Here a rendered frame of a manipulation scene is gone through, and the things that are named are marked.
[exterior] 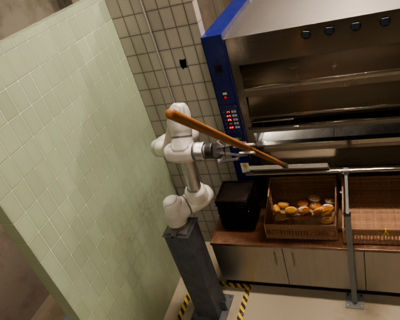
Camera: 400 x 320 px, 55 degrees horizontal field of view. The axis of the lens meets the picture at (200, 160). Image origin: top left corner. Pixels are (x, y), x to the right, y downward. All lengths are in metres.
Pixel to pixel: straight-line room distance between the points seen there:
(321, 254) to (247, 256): 0.60
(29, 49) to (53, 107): 0.35
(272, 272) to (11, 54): 2.53
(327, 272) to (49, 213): 2.15
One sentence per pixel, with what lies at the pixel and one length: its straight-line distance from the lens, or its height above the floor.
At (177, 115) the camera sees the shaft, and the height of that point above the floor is 2.45.
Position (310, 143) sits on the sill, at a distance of 3.20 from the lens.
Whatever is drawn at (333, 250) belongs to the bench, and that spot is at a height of 0.55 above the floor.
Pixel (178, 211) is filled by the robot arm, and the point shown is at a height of 1.20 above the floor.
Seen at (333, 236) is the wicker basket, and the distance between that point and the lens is 3.17.
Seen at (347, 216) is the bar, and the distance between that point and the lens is 2.84.
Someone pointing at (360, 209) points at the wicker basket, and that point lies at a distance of 3.43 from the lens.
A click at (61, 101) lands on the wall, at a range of 2.59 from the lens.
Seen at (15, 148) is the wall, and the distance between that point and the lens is 2.31.
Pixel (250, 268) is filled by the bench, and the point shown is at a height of 0.28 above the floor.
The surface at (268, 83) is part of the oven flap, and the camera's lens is 2.96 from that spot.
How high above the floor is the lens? 2.89
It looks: 31 degrees down
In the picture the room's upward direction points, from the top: 18 degrees counter-clockwise
